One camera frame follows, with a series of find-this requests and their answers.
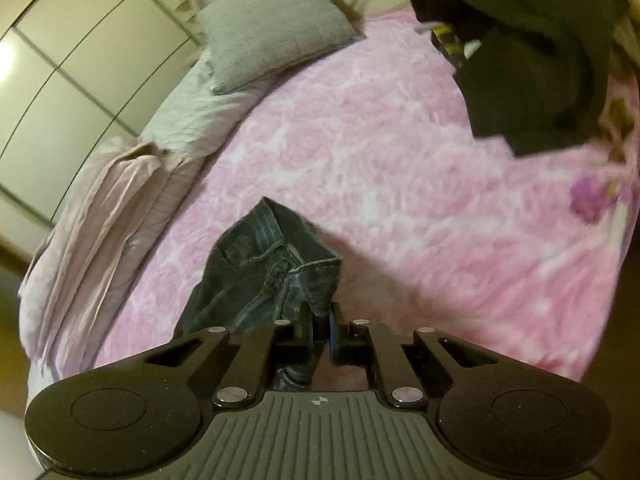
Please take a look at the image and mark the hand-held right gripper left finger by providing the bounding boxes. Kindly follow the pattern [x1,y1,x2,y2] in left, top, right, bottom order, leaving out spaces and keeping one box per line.
[142,301,327,408]

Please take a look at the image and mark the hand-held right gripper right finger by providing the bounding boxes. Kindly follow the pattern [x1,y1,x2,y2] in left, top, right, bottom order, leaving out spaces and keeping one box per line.
[327,301,501,407]

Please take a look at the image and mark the dark blue denim pants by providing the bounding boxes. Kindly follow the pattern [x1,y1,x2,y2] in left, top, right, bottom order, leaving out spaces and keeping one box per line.
[174,197,343,391]

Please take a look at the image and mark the pink floral blanket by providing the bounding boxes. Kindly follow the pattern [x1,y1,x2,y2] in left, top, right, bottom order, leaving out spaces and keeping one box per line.
[95,10,633,386]

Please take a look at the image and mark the folded pink bedsheets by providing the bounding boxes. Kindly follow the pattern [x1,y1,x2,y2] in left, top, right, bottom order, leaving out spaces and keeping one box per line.
[17,135,211,376]

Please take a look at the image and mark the light grey duvet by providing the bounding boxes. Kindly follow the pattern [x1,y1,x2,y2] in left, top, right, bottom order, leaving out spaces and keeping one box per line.
[137,50,266,161]

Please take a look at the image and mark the grey square pillow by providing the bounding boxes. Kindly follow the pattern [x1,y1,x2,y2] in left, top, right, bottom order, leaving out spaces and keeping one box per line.
[192,0,366,95]

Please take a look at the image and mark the yellow and black striped cloth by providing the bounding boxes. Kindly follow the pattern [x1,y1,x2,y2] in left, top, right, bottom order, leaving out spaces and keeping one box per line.
[431,22,468,68]

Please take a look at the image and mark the dark crumpled garment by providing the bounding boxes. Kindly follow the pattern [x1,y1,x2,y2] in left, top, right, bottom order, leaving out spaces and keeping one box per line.
[380,0,631,158]

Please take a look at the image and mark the white sliding door wardrobe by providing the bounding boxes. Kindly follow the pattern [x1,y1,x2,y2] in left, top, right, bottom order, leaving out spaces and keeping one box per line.
[0,0,201,226]

